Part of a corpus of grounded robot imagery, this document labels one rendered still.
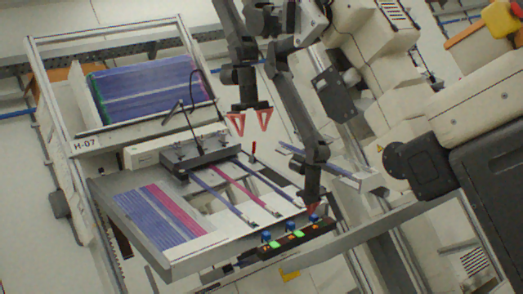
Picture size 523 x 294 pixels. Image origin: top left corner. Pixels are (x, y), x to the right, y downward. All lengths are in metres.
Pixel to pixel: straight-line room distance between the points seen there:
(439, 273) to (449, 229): 0.22
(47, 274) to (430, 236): 2.30
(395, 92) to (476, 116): 0.36
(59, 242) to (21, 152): 0.65
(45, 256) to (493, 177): 3.02
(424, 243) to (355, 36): 1.61
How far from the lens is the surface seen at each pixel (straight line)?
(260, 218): 2.04
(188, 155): 2.35
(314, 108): 3.25
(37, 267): 3.73
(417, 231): 2.95
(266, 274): 2.29
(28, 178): 3.86
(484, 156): 1.20
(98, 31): 2.68
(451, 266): 2.91
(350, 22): 1.52
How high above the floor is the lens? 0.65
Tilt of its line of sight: 10 degrees up
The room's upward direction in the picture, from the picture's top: 24 degrees counter-clockwise
